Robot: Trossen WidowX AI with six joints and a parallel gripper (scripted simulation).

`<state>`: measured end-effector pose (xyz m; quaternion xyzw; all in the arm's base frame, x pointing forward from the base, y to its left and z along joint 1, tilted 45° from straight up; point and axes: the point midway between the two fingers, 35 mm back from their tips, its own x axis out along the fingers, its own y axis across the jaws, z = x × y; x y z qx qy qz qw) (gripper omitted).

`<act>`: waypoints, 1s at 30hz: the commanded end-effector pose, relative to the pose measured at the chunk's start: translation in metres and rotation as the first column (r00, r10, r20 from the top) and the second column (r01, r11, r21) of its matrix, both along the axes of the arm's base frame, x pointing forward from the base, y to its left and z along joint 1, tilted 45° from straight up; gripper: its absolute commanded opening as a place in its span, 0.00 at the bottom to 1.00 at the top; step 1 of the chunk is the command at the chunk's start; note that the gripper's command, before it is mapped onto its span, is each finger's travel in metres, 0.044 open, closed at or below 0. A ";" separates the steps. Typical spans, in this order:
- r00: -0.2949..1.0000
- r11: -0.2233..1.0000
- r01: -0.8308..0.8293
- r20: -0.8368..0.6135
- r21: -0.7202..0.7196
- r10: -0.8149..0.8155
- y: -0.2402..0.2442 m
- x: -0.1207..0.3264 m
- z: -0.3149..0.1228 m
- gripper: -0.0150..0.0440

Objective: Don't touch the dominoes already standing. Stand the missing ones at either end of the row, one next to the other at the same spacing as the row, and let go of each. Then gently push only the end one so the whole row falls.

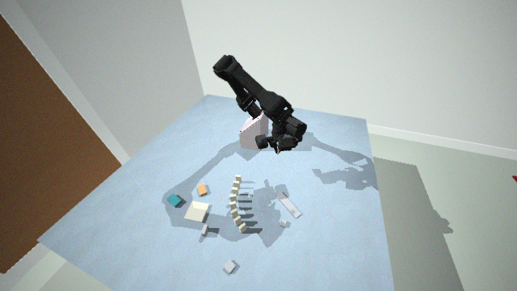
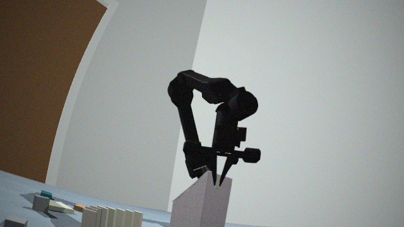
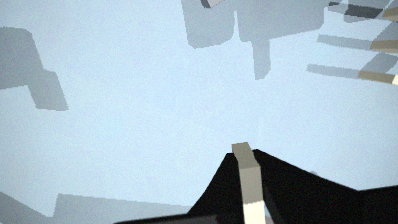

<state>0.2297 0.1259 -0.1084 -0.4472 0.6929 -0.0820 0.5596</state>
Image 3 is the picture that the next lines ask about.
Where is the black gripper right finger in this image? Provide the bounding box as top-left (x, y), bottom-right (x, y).
top-left (252, 149), bottom-right (398, 224)

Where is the cream domino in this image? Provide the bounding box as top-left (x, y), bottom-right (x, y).
top-left (358, 70), bottom-right (398, 85)
top-left (231, 142), bottom-right (265, 224)
top-left (370, 40), bottom-right (398, 54)
top-left (382, 7), bottom-right (398, 22)

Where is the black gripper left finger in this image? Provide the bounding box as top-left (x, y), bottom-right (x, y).
top-left (114, 152), bottom-right (245, 224)

